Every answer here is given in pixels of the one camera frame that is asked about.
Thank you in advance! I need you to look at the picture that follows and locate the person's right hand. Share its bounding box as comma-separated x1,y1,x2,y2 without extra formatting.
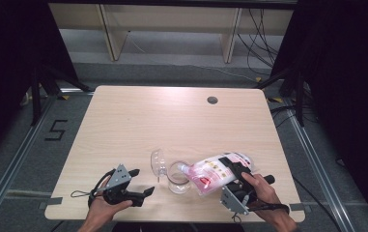
241,172,289,223

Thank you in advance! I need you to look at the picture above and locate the bundle of black cables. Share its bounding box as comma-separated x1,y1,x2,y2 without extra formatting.
238,9,281,77

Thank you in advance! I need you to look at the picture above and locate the black curtain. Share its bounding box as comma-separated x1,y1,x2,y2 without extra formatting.
0,0,79,165
269,0,368,226

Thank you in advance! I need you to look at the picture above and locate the person's left hand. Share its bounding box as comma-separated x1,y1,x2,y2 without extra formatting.
88,176,133,222

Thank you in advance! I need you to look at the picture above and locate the beige wooden shelf unit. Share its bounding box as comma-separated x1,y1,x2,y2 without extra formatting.
48,3,294,64

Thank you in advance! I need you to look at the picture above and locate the black floor cable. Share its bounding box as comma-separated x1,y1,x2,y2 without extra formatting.
292,177,344,232

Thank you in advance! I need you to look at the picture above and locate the black wrist strap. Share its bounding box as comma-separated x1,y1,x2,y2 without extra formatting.
87,168,118,211
248,202,291,214

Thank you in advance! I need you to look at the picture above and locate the thin grey cord loop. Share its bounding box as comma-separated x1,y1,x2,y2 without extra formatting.
70,189,95,198

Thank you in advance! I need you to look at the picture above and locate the black metal stand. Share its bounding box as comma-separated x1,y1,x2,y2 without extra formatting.
30,66,94,127
255,69,306,128

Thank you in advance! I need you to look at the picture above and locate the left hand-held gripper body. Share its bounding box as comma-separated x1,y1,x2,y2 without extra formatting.
102,163,146,208

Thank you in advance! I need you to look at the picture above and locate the clear glass jar with lid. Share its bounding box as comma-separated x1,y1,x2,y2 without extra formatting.
150,148,192,195

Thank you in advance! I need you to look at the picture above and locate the red and white sugar bag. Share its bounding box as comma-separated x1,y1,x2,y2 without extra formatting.
176,152,257,197

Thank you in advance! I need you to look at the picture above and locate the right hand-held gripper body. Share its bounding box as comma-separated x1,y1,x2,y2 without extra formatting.
220,174,275,216

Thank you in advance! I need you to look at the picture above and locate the aluminium floor rail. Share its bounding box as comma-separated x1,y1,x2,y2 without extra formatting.
286,107,354,232
0,95,59,223

